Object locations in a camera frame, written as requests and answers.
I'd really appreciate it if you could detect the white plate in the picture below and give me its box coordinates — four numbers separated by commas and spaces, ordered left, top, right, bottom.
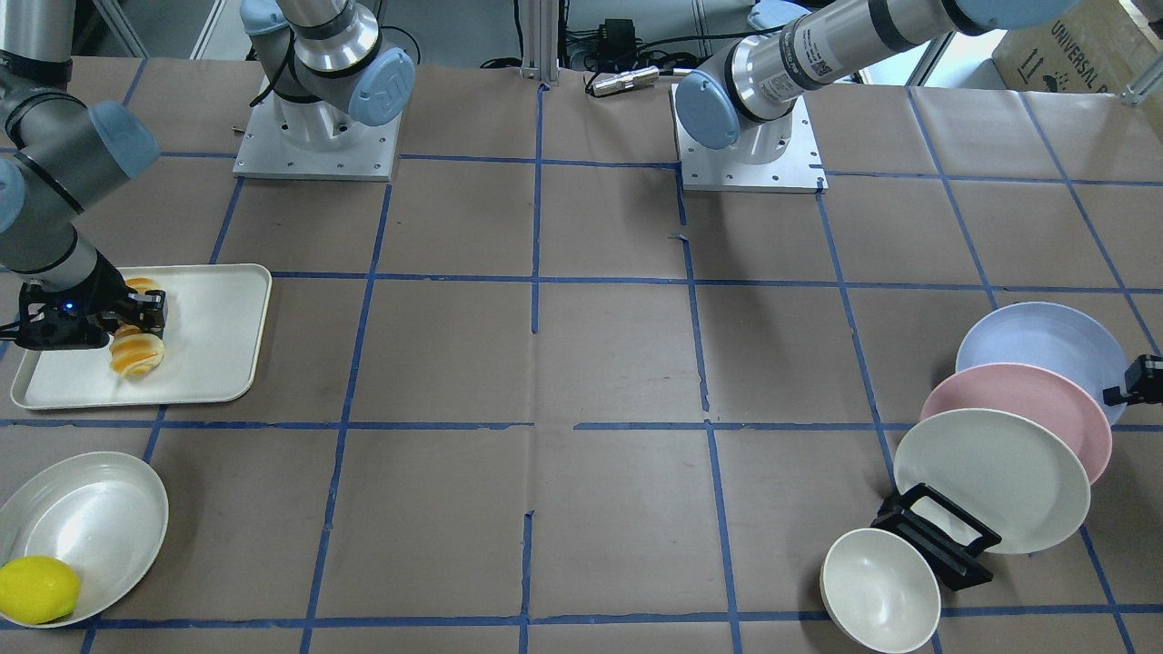
894, 407, 1091, 554

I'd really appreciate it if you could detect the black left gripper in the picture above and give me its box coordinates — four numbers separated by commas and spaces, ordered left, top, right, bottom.
1103, 355, 1162, 406

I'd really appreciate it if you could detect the yellow lemon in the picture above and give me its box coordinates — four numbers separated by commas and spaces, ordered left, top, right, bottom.
1, 555, 83, 625

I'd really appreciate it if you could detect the pink plate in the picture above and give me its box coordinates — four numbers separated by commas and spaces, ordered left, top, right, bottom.
919, 362, 1113, 483

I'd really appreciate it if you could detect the small white bowl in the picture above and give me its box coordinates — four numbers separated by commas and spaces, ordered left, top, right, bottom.
819, 529, 941, 653

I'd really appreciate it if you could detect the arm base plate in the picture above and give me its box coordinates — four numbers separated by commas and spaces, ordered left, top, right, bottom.
675, 98, 828, 193
233, 74, 406, 182

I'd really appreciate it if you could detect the cardboard box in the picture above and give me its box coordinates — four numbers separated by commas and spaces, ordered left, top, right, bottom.
991, 1, 1160, 93

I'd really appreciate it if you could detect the white rectangular tray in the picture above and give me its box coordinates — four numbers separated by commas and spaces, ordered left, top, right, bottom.
10, 263, 273, 411

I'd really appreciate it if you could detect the blue plate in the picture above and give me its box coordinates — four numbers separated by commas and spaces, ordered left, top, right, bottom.
955, 303, 1128, 425

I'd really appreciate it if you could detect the silver metal connector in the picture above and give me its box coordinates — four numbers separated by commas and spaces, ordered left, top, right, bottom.
585, 65, 661, 98

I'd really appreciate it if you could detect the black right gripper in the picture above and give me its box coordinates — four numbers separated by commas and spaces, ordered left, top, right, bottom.
14, 263, 167, 351

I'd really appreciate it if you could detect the black plate rack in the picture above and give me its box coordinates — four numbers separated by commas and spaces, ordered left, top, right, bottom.
870, 483, 1003, 591

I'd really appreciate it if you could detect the yellow bread loaf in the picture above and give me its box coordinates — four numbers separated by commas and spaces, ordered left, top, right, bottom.
109, 276, 169, 378

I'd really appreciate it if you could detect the white bowl with lemon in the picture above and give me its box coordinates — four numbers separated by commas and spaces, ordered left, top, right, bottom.
1, 452, 170, 630

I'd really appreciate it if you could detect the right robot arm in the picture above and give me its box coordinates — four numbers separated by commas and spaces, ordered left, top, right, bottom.
1, 1, 166, 351

